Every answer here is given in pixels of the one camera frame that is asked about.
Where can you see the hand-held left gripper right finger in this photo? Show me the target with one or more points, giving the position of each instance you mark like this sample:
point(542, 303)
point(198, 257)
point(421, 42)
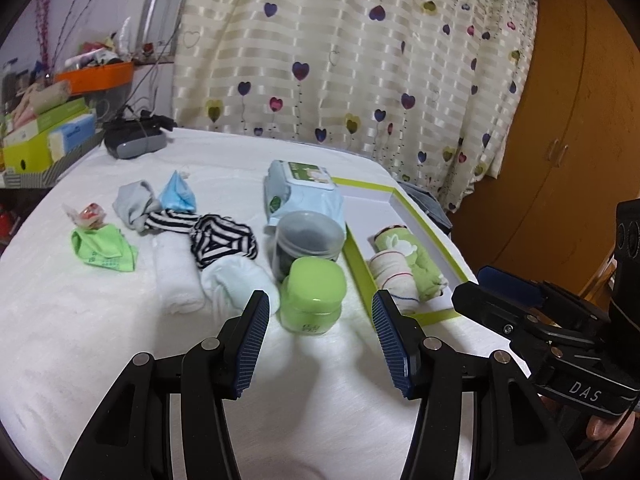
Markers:
point(392, 345)

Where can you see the green rabbit print towel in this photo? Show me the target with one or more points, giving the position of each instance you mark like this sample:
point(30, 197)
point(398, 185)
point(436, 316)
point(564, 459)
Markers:
point(410, 255)

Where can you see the red bottle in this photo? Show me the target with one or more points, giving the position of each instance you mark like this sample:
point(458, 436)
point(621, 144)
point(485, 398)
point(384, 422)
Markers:
point(4, 222)

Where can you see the yellow-green cardboard box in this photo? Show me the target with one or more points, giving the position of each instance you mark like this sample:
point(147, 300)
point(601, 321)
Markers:
point(30, 157)

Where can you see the green and white carton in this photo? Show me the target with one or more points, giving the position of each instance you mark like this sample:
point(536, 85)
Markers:
point(45, 120)

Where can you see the blue white tissue pack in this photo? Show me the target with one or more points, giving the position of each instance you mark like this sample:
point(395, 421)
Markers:
point(72, 135)

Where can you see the black and grey device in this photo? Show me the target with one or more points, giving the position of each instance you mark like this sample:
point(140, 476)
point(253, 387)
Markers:
point(135, 142)

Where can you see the brown wooden wardrobe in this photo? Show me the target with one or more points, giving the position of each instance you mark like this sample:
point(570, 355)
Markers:
point(575, 110)

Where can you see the white box with green rim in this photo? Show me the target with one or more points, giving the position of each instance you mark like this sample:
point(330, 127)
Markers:
point(375, 210)

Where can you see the black white striped sock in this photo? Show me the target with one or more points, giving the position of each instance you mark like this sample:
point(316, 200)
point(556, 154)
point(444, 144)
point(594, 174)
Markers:
point(170, 220)
point(220, 245)

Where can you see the dark plastic jar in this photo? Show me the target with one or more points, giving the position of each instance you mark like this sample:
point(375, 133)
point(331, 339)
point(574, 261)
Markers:
point(307, 240)

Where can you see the purple decorative branches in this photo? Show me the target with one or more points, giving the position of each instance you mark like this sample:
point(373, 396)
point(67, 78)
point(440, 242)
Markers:
point(47, 20)

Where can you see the green cloth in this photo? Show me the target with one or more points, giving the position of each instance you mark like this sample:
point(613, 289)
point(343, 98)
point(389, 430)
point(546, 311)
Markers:
point(100, 250)

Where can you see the grey striped storage tray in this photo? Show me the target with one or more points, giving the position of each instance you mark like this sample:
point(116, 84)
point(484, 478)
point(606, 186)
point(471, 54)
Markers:
point(35, 177)

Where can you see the grey clothing pile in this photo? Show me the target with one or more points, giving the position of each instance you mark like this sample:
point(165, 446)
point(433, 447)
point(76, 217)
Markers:
point(430, 205)

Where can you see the white towel with thin stripes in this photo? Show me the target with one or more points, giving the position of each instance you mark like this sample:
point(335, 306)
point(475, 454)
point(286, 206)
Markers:
point(392, 280)

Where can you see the cream heart print curtain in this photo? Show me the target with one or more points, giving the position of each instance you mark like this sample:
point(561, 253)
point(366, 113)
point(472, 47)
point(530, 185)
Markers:
point(350, 35)

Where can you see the pile of small toiletries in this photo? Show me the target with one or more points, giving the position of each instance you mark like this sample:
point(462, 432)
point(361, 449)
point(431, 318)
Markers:
point(100, 55)

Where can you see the clear red snack wrapper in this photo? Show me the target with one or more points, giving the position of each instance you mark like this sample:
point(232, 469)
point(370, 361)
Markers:
point(90, 215)

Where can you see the person's right hand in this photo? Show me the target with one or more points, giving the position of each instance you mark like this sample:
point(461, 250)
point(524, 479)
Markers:
point(610, 427)

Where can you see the pink beige cloth bundle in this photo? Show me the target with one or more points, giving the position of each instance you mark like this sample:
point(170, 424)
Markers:
point(40, 100)

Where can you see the orange plastic tray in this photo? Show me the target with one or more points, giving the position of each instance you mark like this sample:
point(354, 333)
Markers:
point(100, 77)

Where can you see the metal window frame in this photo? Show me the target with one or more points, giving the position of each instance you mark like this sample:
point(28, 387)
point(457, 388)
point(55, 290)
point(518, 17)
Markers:
point(155, 5)

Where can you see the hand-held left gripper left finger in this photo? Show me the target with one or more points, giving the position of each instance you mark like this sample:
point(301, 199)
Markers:
point(250, 340)

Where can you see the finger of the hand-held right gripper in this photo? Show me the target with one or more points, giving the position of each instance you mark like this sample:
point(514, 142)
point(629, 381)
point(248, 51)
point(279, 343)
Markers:
point(510, 280)
point(485, 302)

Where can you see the grey sock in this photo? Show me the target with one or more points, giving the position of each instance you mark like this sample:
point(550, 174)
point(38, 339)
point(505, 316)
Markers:
point(132, 200)

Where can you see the wet wipes pack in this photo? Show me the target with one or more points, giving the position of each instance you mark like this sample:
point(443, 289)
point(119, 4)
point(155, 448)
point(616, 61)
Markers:
point(300, 195)

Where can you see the light blue face mask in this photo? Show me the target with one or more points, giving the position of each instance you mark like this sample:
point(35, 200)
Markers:
point(177, 195)

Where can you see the green plastic jar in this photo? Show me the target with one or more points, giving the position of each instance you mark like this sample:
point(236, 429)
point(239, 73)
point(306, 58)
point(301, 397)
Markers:
point(310, 300)

